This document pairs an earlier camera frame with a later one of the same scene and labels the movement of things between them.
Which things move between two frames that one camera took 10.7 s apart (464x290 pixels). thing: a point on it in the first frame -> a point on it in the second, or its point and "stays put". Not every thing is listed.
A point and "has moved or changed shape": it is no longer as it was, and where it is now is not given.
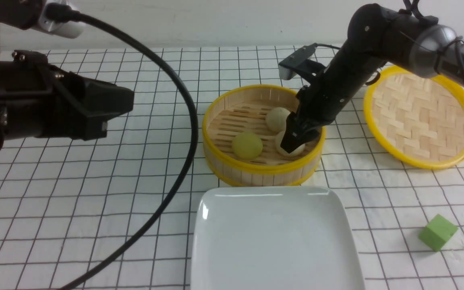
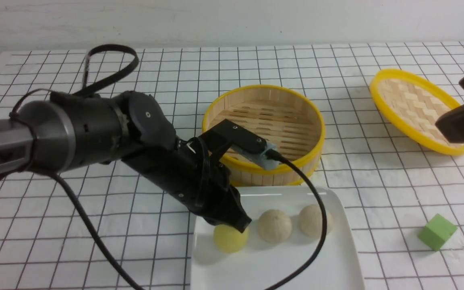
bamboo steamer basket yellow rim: [243, 128] stays put
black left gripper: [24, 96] -> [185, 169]
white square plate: [273, 238] stays put
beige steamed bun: [276, 119] -> [274, 226]
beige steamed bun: [278, 139] -> [311, 221]
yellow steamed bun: [247, 145] has moved or changed shape
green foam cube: [437, 232] stays put
